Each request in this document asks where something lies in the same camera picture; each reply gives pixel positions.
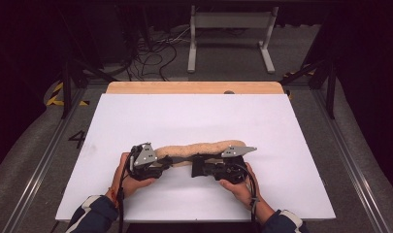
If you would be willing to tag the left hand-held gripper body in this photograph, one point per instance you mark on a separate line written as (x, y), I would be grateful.
(145, 155)

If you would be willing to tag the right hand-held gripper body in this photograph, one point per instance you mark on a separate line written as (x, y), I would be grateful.
(231, 168)

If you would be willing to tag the person's right hand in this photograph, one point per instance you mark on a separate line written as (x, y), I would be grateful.
(245, 194)

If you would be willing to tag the person's left hand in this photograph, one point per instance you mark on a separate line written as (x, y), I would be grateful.
(129, 186)

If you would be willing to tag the white table cover board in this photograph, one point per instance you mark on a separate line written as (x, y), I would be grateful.
(184, 116)

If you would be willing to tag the dark round table grommet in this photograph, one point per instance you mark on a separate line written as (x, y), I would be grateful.
(229, 92)

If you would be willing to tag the black metal stand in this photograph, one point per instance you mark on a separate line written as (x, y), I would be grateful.
(66, 97)
(330, 97)

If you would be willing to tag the aluminium floor rail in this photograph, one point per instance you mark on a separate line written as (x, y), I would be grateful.
(42, 165)
(346, 152)

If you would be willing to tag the white metal desk frame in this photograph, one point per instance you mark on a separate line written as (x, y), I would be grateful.
(192, 48)

